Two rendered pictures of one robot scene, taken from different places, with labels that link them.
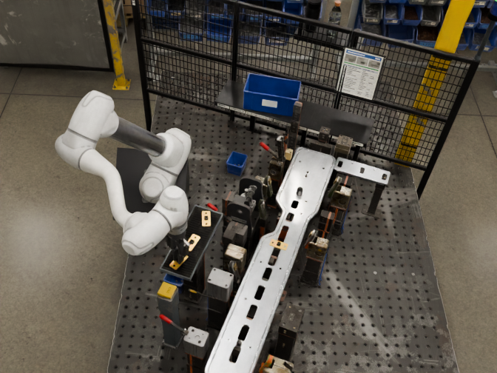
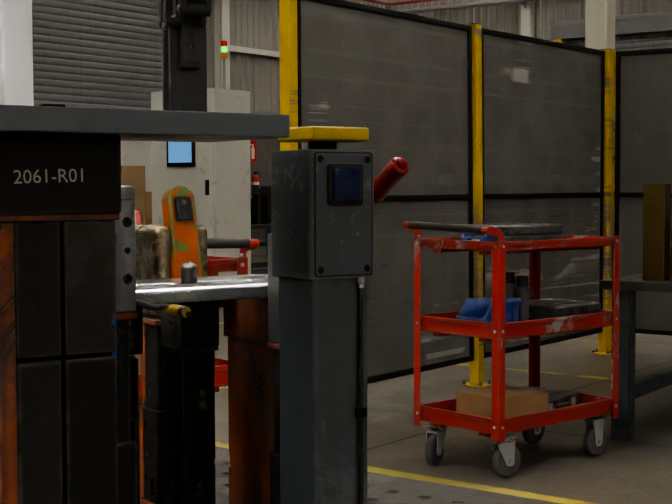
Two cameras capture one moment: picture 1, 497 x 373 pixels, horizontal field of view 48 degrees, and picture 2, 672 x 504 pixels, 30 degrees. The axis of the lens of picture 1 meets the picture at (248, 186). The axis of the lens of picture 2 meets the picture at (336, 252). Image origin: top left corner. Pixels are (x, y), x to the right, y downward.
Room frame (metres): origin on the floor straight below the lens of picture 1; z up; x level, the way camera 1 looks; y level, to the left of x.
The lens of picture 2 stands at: (2.01, 1.01, 1.11)
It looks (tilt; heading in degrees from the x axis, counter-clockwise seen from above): 3 degrees down; 219
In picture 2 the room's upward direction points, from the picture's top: straight up
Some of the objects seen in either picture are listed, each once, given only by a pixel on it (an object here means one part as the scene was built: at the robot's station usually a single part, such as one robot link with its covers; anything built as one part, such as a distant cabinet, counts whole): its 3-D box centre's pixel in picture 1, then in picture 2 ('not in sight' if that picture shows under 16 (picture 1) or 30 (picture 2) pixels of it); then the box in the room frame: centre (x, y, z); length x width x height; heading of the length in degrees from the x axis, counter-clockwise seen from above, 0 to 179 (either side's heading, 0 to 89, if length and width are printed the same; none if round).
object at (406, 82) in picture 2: not in sight; (477, 205); (-3.85, -2.78, 1.00); 3.44 x 0.14 x 2.00; 3
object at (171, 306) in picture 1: (170, 317); (323, 397); (1.16, 0.30, 0.92); 0.08 x 0.08 x 0.44; 73
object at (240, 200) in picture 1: (244, 223); not in sight; (1.68, 0.01, 0.94); 0.18 x 0.13 x 0.49; 163
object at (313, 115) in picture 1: (293, 112); not in sight; (2.45, -0.23, 1.01); 0.90 x 0.22 x 0.03; 73
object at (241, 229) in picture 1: (236, 250); not in sight; (1.55, 0.04, 0.89); 0.13 x 0.11 x 0.38; 73
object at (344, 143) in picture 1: (339, 163); not in sight; (2.20, -0.50, 0.88); 0.08 x 0.08 x 0.36; 73
